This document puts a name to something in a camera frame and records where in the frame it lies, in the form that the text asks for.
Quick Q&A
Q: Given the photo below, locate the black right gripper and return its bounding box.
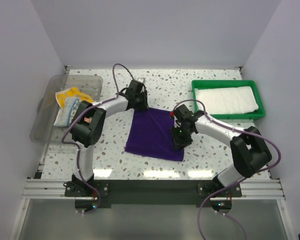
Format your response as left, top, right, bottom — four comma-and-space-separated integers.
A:
170, 124, 194, 151

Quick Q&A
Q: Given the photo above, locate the aluminium frame rail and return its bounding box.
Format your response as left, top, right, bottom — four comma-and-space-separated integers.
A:
21, 179, 285, 200

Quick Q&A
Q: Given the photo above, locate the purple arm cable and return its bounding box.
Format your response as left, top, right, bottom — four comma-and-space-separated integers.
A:
61, 63, 136, 215
173, 99, 282, 240

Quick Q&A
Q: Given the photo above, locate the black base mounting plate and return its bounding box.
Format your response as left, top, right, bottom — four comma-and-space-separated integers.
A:
64, 178, 243, 209

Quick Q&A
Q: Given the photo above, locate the clear grey plastic bin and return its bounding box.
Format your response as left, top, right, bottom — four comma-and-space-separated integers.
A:
30, 75, 103, 144

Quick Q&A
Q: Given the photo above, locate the purple towel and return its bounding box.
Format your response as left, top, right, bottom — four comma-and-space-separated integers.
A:
125, 107, 184, 162

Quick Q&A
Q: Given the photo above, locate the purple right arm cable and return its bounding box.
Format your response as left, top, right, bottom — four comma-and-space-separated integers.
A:
173, 99, 282, 240

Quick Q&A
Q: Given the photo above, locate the green plastic tray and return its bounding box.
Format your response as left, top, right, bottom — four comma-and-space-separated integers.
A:
191, 80, 266, 120

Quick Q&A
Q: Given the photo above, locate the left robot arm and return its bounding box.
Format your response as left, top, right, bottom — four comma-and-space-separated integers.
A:
70, 80, 149, 197

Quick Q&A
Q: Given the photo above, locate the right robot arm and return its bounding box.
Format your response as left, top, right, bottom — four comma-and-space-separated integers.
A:
170, 104, 272, 197

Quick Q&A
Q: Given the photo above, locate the colourful patterned towel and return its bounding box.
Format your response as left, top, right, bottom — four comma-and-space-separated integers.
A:
53, 87, 94, 128

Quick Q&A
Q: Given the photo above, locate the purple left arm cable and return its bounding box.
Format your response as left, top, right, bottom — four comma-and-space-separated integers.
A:
61, 63, 136, 215

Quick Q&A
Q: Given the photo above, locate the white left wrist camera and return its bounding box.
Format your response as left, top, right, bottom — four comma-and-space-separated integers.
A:
136, 77, 146, 84

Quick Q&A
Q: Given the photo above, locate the white towel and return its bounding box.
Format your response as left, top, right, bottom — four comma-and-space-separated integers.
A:
194, 86, 259, 115

